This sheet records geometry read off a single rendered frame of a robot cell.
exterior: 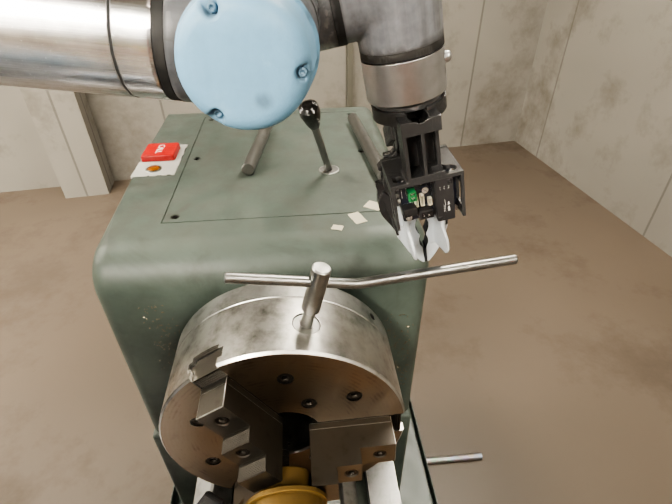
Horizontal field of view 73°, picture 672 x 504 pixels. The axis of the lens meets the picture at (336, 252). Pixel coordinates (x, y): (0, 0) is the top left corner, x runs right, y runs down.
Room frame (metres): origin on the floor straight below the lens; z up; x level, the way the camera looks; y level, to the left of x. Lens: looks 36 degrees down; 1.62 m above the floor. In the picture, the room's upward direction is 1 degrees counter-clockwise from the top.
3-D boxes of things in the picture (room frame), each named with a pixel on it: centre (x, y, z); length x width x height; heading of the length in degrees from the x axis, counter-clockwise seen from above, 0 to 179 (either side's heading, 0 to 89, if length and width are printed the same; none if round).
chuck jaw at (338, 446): (0.31, -0.02, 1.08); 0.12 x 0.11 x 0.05; 95
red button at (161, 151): (0.81, 0.33, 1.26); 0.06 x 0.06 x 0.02; 5
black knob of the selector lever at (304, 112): (0.66, 0.04, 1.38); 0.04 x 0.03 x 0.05; 5
